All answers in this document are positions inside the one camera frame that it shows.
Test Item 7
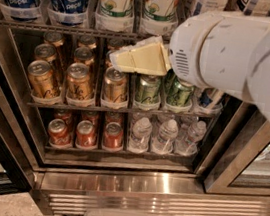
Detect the front blue silver can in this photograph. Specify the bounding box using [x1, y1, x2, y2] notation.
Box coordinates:
[198, 88, 224, 109]

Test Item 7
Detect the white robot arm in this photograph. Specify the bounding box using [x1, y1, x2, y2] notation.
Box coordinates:
[110, 11, 270, 122]

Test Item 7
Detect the front right gold can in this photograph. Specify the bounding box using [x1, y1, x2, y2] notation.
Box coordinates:
[103, 67, 128, 103]

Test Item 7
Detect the front right green can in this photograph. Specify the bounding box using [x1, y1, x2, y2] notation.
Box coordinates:
[166, 77, 194, 107]

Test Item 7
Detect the left water bottle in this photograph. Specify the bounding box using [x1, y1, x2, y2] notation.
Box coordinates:
[128, 117, 153, 154]

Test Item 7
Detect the stainless steel fridge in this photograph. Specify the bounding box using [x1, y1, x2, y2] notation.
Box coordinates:
[0, 0, 270, 216]

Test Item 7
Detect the front left gold can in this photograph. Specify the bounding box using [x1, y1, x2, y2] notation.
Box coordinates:
[27, 60, 60, 99]

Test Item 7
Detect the front left red can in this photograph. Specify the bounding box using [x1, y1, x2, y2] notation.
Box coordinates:
[48, 118, 71, 149]

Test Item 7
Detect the middle water bottle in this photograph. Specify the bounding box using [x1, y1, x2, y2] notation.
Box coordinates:
[151, 119, 178, 155]

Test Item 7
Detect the red can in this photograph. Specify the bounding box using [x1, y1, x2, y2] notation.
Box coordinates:
[48, 118, 71, 149]
[103, 122, 124, 149]
[75, 120, 97, 149]

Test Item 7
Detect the right white can top shelf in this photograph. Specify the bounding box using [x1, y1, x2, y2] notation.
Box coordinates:
[232, 0, 270, 16]

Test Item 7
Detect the second row middle gold can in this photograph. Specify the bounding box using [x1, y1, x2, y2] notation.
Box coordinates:
[74, 47, 95, 70]

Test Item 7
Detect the rear right green can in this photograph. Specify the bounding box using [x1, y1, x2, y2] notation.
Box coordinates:
[163, 69, 175, 93]

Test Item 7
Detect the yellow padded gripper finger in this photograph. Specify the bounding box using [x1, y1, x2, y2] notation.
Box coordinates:
[109, 36, 172, 77]

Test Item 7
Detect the right water bottle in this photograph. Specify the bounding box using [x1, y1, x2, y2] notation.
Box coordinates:
[174, 121, 207, 156]

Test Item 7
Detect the second row gold can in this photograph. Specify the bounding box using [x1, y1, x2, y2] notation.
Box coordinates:
[74, 47, 95, 70]
[104, 51, 112, 68]
[30, 42, 68, 80]

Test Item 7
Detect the front middle gold can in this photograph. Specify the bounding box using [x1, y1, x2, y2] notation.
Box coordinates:
[67, 62, 93, 101]

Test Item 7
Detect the green can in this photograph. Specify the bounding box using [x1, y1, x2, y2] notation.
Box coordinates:
[166, 77, 194, 107]
[135, 75, 161, 105]
[163, 69, 175, 93]

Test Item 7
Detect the front middle red can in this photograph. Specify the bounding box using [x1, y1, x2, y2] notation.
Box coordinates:
[75, 120, 97, 149]

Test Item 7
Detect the front right red can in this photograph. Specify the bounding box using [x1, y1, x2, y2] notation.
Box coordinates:
[103, 122, 124, 149]

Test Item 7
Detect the front left green can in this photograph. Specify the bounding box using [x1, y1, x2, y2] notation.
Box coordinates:
[135, 75, 161, 105]

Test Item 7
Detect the water bottle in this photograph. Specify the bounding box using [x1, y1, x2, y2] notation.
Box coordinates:
[128, 117, 153, 154]
[174, 121, 207, 156]
[151, 119, 178, 155]

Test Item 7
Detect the second row right gold can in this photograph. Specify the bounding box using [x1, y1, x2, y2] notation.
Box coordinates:
[104, 51, 112, 68]

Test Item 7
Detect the second row left gold can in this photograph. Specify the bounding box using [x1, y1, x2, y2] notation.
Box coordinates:
[30, 42, 68, 80]

